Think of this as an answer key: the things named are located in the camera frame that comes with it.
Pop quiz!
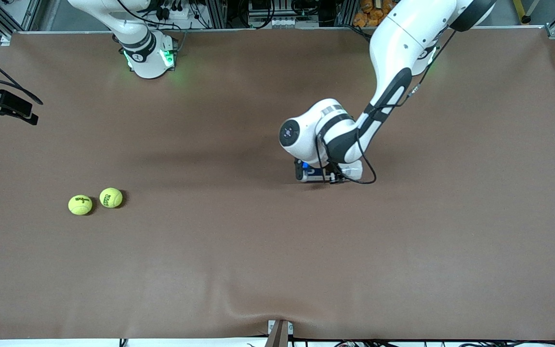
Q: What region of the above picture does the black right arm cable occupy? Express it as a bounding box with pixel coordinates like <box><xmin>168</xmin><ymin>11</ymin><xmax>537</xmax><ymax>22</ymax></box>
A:
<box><xmin>0</xmin><ymin>45</ymin><xmax>44</xmax><ymax>106</ymax></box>

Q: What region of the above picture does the white terminal strip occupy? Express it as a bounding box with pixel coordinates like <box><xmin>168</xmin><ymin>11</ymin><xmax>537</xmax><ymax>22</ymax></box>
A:
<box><xmin>268</xmin><ymin>18</ymin><xmax>309</xmax><ymax>28</ymax></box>

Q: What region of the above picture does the yellow tennis ball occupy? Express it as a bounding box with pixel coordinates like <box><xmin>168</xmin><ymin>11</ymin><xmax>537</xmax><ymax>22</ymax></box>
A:
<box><xmin>68</xmin><ymin>194</ymin><xmax>93</xmax><ymax>215</ymax></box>
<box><xmin>99</xmin><ymin>187</ymin><xmax>123</xmax><ymax>209</ymax></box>

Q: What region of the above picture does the black base cable bundle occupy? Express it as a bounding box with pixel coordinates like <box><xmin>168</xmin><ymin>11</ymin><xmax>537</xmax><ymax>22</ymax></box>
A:
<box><xmin>347</xmin><ymin>23</ymin><xmax>375</xmax><ymax>44</ymax></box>

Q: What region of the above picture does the black electronics box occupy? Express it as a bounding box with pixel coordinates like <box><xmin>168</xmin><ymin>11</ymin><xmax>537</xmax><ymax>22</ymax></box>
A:
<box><xmin>248</xmin><ymin>0</ymin><xmax>307</xmax><ymax>19</ymax></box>

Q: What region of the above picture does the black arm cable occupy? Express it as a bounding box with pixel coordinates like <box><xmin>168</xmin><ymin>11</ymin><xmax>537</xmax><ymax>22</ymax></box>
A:
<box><xmin>0</xmin><ymin>45</ymin><xmax>44</xmax><ymax>106</ymax></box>
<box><xmin>315</xmin><ymin>29</ymin><xmax>451</xmax><ymax>186</ymax></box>

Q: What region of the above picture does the brown table cover mat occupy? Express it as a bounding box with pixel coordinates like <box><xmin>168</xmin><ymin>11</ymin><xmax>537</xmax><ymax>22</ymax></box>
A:
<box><xmin>0</xmin><ymin>27</ymin><xmax>555</xmax><ymax>341</ymax></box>

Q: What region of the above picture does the pile of orange items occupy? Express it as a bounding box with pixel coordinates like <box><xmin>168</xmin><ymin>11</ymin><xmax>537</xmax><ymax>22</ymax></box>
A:
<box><xmin>353</xmin><ymin>0</ymin><xmax>394</xmax><ymax>27</ymax></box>

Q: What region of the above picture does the silver aluminium frame post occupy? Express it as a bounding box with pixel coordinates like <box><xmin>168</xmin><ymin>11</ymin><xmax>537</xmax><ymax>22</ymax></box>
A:
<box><xmin>335</xmin><ymin>0</ymin><xmax>355</xmax><ymax>27</ymax></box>
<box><xmin>204</xmin><ymin>0</ymin><xmax>227</xmax><ymax>29</ymax></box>

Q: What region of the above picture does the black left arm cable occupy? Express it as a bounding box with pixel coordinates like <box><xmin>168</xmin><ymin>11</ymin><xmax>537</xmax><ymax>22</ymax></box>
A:
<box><xmin>315</xmin><ymin>29</ymin><xmax>451</xmax><ymax>186</ymax></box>

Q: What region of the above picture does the white power strip with plugs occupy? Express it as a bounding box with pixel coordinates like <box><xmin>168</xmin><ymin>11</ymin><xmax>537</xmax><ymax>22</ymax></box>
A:
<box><xmin>148</xmin><ymin>0</ymin><xmax>190</xmax><ymax>21</ymax></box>

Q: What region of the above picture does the yellow pole with black foot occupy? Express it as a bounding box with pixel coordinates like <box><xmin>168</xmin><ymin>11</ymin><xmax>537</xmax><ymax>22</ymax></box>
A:
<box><xmin>513</xmin><ymin>0</ymin><xmax>532</xmax><ymax>25</ymax></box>

